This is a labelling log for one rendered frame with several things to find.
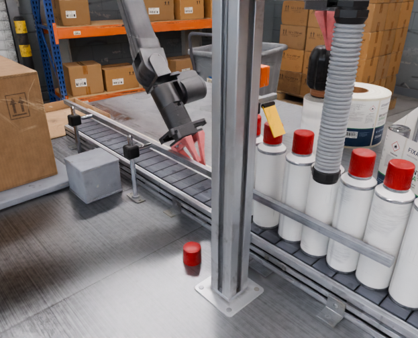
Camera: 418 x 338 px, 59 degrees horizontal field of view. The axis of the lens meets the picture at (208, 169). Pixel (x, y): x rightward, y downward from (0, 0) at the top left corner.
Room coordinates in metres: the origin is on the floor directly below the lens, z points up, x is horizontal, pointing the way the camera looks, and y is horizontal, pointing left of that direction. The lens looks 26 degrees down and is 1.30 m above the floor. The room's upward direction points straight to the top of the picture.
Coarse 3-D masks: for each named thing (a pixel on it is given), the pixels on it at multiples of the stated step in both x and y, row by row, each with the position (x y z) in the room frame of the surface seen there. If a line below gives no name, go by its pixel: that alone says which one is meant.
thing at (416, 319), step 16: (80, 128) 1.14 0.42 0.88; (96, 128) 1.14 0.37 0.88; (112, 144) 1.00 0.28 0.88; (144, 160) 0.89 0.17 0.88; (160, 160) 0.89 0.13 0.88; (160, 176) 0.80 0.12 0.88; (176, 176) 0.80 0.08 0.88; (192, 176) 0.80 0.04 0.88; (192, 192) 0.72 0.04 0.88; (208, 192) 0.72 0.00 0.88; (272, 240) 0.55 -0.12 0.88; (304, 256) 0.50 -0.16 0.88; (336, 272) 0.47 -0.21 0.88; (352, 288) 0.43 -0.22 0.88; (384, 304) 0.40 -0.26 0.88; (416, 320) 0.37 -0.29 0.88
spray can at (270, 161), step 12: (264, 132) 0.60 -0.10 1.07; (264, 144) 0.60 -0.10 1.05; (276, 144) 0.59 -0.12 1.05; (264, 156) 0.59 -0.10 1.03; (276, 156) 0.58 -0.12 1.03; (264, 168) 0.59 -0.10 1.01; (276, 168) 0.58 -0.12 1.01; (264, 180) 0.59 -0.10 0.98; (276, 180) 0.58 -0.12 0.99; (264, 192) 0.58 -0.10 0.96; (276, 192) 0.58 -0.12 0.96; (264, 216) 0.58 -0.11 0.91; (276, 216) 0.59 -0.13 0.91; (264, 228) 0.58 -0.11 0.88
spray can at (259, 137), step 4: (260, 116) 0.65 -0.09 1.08; (260, 120) 0.64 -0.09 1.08; (260, 124) 0.64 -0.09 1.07; (260, 128) 0.64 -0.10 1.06; (260, 132) 0.64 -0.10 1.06; (256, 136) 0.63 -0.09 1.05; (260, 136) 0.64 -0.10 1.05; (256, 140) 0.63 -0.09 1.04; (260, 140) 0.63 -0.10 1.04; (256, 144) 0.62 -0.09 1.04; (256, 148) 0.62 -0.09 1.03; (256, 152) 0.62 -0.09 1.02; (256, 156) 0.62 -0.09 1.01; (252, 200) 0.62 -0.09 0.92; (252, 204) 0.62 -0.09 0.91; (252, 208) 0.62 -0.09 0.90; (252, 212) 0.62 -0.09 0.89
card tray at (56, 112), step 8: (48, 104) 1.46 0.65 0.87; (56, 104) 1.48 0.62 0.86; (64, 104) 1.50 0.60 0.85; (80, 104) 1.50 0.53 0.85; (88, 104) 1.44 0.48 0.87; (48, 112) 1.45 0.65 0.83; (56, 112) 1.45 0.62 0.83; (64, 112) 1.45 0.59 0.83; (80, 112) 1.45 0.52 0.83; (104, 112) 1.35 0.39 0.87; (48, 120) 1.35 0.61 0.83; (56, 120) 1.35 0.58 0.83; (64, 120) 1.35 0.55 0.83; (56, 128) 1.26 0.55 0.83; (56, 136) 1.18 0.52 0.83
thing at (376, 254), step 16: (160, 144) 0.81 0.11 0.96; (176, 160) 0.75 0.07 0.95; (192, 160) 0.72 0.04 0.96; (256, 192) 0.58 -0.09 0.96; (272, 208) 0.55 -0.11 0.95; (288, 208) 0.53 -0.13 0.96; (304, 224) 0.50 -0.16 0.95; (320, 224) 0.48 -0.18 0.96; (336, 240) 0.46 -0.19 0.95; (352, 240) 0.44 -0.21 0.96; (368, 256) 0.42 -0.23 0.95; (384, 256) 0.41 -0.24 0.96
